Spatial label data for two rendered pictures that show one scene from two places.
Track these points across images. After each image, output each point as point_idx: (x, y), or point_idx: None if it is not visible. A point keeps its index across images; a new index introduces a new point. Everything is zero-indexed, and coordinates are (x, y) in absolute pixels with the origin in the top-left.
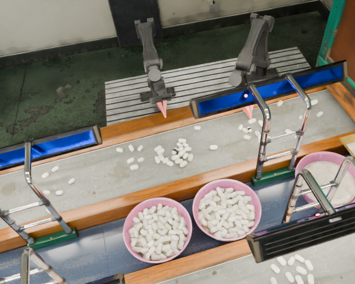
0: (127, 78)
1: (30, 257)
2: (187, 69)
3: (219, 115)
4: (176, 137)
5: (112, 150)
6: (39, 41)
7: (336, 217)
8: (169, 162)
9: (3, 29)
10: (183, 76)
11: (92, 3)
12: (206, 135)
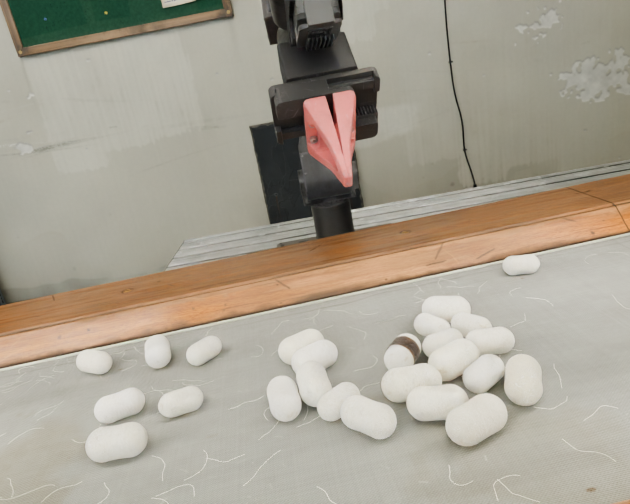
0: (252, 228)
1: None
2: (434, 197)
3: (621, 226)
4: (408, 308)
5: (65, 370)
6: (124, 268)
7: None
8: (368, 402)
9: (60, 241)
10: (426, 208)
11: (231, 191)
12: (586, 289)
